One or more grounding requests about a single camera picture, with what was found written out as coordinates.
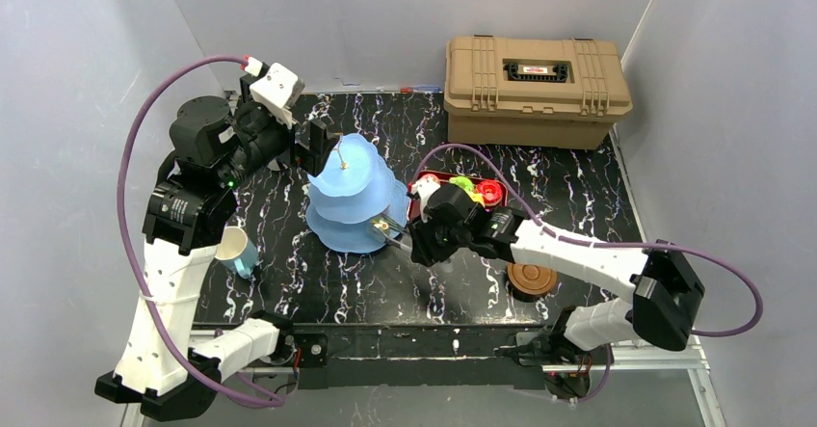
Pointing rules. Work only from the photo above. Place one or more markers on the red glazed donut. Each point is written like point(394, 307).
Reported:
point(492, 192)

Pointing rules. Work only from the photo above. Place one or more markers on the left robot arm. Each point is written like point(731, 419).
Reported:
point(215, 149)

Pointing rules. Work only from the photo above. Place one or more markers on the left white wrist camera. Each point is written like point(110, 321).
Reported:
point(275, 87)

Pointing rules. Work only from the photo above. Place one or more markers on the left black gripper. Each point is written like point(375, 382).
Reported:
point(303, 145)

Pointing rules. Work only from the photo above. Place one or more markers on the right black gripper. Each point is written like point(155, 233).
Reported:
point(417, 239)

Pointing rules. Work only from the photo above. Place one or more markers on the round brown wooden box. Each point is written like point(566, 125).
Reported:
point(529, 282)

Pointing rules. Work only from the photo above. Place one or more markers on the red blue pen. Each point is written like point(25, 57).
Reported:
point(420, 89)

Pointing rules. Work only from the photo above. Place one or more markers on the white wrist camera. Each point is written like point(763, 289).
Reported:
point(275, 87)
point(421, 189)

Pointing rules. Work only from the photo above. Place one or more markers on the blue three-tier cake stand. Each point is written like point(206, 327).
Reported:
point(355, 186)

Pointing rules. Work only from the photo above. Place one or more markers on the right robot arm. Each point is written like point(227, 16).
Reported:
point(657, 292)

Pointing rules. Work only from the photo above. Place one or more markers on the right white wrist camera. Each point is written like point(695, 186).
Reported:
point(421, 189)

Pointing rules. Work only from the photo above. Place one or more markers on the red rectangular tray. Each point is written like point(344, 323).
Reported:
point(414, 211)

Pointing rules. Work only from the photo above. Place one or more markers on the tan plastic toolbox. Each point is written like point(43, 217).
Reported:
point(536, 93)

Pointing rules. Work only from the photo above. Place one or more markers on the yellow cake slice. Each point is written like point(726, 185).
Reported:
point(478, 198)

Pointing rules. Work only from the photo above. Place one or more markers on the green glazed donut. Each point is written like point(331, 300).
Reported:
point(464, 183)

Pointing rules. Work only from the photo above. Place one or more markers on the light blue cup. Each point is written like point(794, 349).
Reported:
point(237, 253)

